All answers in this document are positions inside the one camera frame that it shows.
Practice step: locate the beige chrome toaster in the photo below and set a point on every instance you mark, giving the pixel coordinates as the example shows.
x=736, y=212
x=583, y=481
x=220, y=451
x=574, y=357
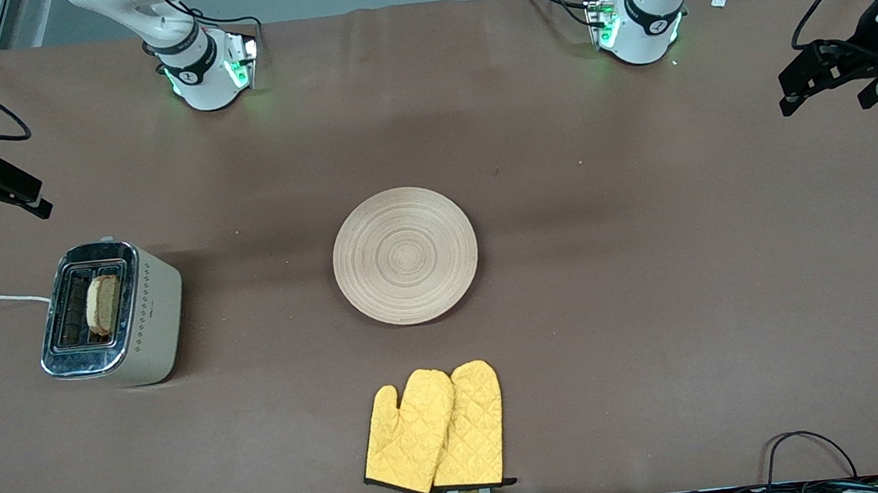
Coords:
x=147, y=315

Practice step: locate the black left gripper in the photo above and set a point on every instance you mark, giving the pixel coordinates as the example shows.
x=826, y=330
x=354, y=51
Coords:
x=873, y=46

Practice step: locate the brown table cover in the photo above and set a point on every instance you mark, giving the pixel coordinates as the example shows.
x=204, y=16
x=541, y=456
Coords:
x=657, y=338

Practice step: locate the slice of toast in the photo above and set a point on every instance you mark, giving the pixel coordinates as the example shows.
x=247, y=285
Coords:
x=103, y=304

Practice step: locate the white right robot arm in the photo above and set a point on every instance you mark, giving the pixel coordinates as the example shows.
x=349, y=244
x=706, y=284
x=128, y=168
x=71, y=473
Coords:
x=201, y=76

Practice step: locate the round wooden plate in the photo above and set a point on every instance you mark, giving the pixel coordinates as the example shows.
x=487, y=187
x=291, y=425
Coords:
x=405, y=256

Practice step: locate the yellow quilted oven mitt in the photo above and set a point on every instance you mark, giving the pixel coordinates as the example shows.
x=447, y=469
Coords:
x=474, y=428
x=409, y=434

